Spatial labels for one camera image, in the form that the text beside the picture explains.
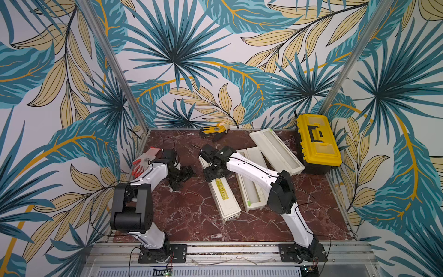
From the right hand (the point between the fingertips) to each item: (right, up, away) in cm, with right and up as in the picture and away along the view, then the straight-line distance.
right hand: (214, 175), depth 87 cm
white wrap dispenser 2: (+37, +7, +10) cm, 39 cm away
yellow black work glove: (-2, +23, +29) cm, 37 cm away
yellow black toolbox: (+54, +15, +2) cm, 56 cm away
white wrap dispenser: (+5, -7, -8) cm, 12 cm away
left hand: (-12, -3, +2) cm, 12 cm away
